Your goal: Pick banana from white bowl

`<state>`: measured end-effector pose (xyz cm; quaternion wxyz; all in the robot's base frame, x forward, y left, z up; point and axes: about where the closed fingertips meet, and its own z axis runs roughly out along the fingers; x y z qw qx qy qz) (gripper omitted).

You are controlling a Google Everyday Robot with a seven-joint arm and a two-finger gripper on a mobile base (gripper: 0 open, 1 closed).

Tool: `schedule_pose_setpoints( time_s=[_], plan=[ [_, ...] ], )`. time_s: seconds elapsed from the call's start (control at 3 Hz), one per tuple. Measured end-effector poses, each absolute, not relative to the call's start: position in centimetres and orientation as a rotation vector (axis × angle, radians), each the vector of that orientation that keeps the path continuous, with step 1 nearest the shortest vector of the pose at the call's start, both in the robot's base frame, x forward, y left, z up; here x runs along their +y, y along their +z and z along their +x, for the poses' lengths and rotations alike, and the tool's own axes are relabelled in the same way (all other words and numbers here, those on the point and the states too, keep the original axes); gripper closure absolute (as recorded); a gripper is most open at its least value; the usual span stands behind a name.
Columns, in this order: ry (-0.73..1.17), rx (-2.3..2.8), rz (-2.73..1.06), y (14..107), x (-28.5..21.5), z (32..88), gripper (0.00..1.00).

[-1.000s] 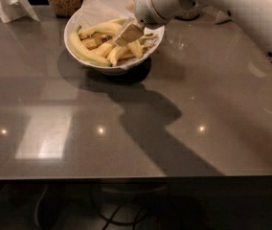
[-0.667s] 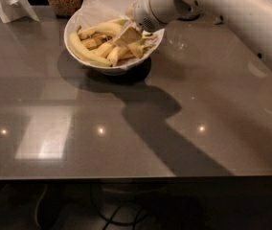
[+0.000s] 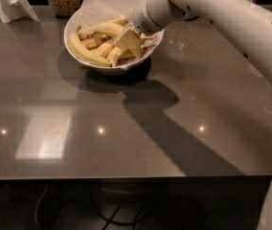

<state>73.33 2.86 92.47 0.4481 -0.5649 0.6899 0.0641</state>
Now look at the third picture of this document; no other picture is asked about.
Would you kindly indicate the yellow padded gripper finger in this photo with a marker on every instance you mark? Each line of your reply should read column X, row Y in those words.
column 126, row 41
column 128, row 27

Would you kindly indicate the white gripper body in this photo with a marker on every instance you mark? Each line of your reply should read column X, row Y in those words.
column 149, row 17

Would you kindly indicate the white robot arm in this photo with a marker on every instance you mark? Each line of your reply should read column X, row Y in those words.
column 246, row 25

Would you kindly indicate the white paper bowl liner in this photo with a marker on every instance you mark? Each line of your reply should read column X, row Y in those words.
column 103, row 38

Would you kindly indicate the small brown-spotted banana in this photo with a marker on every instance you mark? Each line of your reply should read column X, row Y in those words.
column 93, row 42

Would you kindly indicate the white ceramic bowl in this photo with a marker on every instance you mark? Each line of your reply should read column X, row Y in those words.
column 93, row 12

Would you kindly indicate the left yellow-green banana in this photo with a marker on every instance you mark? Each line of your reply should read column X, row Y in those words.
column 82, row 53

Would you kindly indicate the left white paper stand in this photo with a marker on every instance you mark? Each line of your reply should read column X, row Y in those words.
column 14, row 9

